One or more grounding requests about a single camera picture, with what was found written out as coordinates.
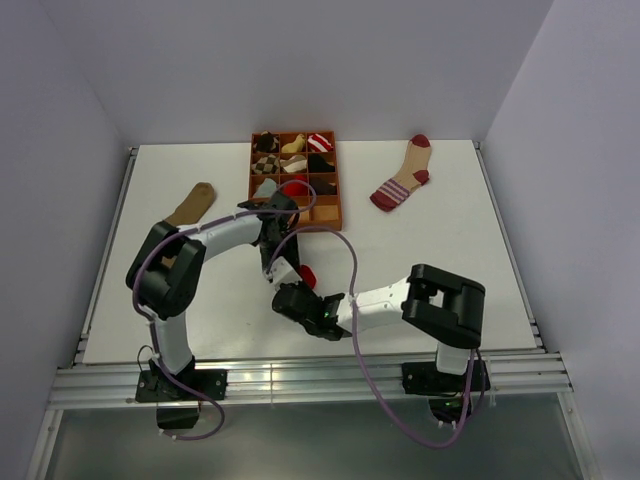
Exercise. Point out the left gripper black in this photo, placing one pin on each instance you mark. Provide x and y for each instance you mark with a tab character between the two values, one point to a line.
291	251

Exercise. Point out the yellow rolled sock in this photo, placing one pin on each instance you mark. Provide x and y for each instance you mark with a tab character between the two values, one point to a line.
295	146

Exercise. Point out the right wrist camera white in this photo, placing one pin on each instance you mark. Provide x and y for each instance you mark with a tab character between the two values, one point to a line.
281	273

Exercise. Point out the dark brown black rolled sock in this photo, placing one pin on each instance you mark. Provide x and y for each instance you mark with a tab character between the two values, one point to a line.
322	187

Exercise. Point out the beige brown striped rolled sock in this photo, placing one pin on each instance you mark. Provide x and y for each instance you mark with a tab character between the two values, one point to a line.
294	164

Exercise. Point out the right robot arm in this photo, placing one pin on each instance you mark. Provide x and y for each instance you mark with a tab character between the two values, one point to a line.
445	306

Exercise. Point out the red white striped rolled sock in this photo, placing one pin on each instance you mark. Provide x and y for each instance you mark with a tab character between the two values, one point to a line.
319	143

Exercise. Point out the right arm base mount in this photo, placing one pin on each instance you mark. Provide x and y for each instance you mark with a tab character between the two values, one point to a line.
422	378

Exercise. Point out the aluminium front rail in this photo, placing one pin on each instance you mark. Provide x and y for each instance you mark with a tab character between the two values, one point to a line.
317	380

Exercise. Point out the black box under rail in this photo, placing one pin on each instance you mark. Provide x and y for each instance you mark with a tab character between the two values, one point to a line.
177	418

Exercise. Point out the checkered rolled sock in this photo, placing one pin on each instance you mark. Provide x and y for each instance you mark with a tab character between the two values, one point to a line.
266	165

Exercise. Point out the beige maroon striped sock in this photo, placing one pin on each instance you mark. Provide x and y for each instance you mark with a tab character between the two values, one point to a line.
413	174

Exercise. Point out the light blue rolled sock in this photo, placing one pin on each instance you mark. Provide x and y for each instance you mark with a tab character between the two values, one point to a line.
266	188

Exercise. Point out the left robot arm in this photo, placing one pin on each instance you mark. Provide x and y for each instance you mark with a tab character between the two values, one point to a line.
165	273

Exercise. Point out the red sock with white pattern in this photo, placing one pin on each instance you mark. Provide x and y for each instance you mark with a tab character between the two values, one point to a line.
307	275

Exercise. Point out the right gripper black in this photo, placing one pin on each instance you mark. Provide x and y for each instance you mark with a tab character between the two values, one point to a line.
303	285

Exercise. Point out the orange wooden compartment tray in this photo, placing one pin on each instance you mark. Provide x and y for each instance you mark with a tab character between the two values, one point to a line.
319	210

